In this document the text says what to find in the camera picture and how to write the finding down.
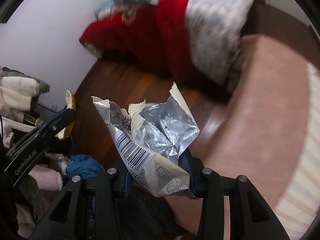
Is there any yellow banana peel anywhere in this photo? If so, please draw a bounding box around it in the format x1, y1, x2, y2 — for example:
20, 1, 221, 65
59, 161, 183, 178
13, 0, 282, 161
56, 90, 76, 140

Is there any pink towel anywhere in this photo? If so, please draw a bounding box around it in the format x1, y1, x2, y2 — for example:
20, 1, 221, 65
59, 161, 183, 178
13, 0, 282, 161
29, 165, 63, 191

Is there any blue cloth on floor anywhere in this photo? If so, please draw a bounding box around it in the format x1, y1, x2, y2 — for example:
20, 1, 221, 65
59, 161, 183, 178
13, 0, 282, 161
66, 154, 105, 179

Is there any red fleece blanket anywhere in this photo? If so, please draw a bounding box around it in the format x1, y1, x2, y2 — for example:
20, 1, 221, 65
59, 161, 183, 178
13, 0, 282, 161
79, 0, 216, 86

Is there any cream jacket on chair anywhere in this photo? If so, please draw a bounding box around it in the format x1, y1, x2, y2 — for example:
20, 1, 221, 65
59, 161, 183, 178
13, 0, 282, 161
1, 67, 50, 123

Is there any white silver foil wrapper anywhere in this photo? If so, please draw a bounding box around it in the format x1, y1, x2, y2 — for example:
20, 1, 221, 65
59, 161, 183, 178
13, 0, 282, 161
92, 84, 200, 197

